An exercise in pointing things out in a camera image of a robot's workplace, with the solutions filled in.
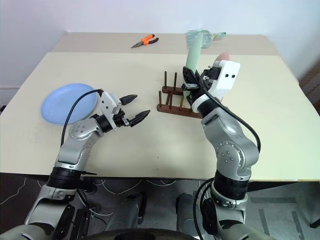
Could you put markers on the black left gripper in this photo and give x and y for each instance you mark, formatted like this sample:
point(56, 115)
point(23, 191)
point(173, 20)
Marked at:
point(122, 120)

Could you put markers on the black floor object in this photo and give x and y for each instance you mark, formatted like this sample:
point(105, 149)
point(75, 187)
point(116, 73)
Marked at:
point(315, 218)

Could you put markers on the dark grey rounded shape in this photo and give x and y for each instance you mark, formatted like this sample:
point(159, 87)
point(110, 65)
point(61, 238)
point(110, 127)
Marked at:
point(130, 210)
point(187, 212)

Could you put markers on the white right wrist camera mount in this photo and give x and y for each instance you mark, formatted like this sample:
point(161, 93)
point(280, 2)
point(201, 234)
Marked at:
point(228, 77)

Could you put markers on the wooden dish rack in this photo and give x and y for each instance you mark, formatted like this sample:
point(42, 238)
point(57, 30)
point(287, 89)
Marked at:
point(170, 110)

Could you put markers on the blue plate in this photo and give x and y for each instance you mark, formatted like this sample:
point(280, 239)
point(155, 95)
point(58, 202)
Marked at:
point(65, 102)

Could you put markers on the black rounded torso rim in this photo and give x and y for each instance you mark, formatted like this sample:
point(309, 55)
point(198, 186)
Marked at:
point(140, 235)

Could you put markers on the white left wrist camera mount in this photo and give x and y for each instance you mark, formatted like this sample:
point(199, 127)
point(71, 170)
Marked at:
point(108, 101)

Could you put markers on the pale green utensil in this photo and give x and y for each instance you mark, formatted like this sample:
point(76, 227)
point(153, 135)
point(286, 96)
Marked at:
point(220, 35)

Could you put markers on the green plate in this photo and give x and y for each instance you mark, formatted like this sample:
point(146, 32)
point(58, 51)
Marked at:
point(193, 55)

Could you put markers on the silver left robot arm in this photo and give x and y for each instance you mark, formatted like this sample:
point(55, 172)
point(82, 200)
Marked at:
point(75, 150)

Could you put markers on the clear plastic packet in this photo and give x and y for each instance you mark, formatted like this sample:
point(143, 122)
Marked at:
point(206, 40)

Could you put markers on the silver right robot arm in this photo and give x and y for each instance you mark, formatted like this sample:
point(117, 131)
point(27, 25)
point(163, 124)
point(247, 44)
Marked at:
point(232, 155)

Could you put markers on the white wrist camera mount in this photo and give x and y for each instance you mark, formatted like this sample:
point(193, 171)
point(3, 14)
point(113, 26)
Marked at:
point(228, 77)
point(108, 101)

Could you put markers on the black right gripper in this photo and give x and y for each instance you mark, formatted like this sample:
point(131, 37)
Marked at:
point(211, 75)

